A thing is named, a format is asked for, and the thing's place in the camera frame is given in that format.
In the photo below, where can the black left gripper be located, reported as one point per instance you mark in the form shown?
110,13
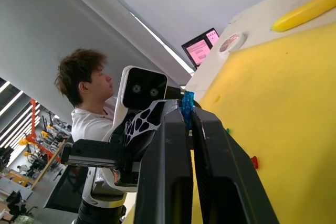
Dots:
99,153

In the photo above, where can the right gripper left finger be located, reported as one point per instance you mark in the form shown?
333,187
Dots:
162,171

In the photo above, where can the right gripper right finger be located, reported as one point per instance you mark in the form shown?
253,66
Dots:
223,171

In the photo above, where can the blue small fuse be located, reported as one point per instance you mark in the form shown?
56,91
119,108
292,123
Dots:
189,103

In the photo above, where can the red small fuse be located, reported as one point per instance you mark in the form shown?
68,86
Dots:
254,162

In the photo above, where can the person in white shirt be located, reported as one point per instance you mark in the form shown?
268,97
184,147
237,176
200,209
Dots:
86,124

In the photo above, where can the yellow foam mat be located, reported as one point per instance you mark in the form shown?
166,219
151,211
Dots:
283,108

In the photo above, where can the long ceiling light strip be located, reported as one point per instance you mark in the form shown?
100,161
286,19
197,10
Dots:
162,43

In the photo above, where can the black monitor panel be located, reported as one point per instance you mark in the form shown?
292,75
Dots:
65,192

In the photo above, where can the open laptop with pink screen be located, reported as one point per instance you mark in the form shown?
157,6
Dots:
199,49

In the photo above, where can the white tape roll red print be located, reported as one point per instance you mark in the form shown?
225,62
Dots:
231,43

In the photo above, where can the black office chair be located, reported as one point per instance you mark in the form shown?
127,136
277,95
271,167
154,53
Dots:
17,204

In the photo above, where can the yellow toy banana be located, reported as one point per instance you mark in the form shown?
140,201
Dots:
304,11

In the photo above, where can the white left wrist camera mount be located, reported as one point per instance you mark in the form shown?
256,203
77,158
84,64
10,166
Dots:
144,87

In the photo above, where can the orange machine frame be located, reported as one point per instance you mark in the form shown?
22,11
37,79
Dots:
32,129

